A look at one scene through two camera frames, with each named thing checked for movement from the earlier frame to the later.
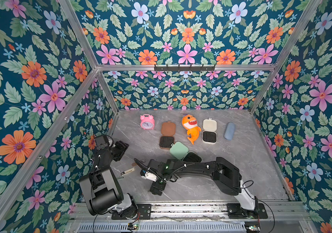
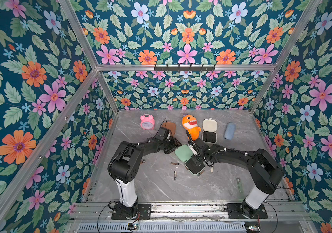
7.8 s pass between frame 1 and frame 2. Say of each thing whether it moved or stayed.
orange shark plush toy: stayed
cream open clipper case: stayed
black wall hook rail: stayed
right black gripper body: moved
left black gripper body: moved
